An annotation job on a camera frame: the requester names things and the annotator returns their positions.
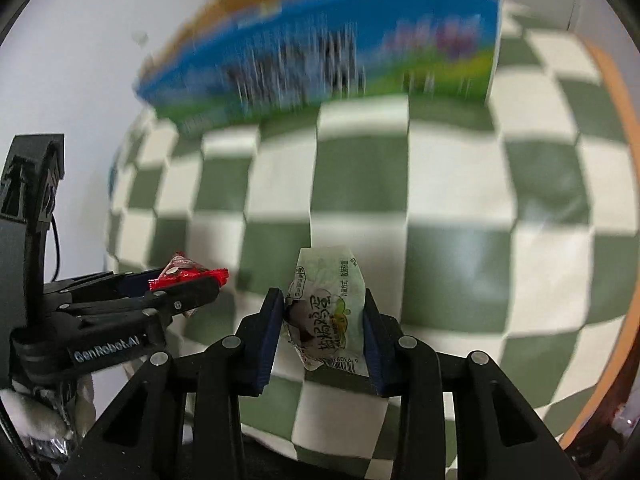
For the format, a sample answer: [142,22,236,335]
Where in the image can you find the black cable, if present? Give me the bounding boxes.
[47,210,63,283]

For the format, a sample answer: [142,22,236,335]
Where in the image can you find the silver foil wrapper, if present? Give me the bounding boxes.
[22,432,78,461]

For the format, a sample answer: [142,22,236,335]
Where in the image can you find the green white checkered tablecloth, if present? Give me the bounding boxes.
[102,0,640,480]

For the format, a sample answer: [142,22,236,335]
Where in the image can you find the red snack packet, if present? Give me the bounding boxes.
[147,251,230,292]

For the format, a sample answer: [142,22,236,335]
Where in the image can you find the milk carton box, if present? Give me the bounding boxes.
[134,0,502,137]

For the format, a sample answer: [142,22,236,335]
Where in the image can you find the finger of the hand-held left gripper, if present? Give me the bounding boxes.
[42,270,168,306]
[47,274,224,333]

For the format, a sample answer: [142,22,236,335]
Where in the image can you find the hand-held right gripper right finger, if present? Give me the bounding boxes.
[362,287,583,480]

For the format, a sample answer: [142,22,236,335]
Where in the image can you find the light green snack packet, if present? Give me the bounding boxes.
[281,245,371,376]

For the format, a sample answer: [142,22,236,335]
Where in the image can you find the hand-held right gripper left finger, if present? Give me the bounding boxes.
[59,287,286,480]

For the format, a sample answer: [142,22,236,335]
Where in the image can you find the white cloth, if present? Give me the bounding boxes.
[0,375,97,443]

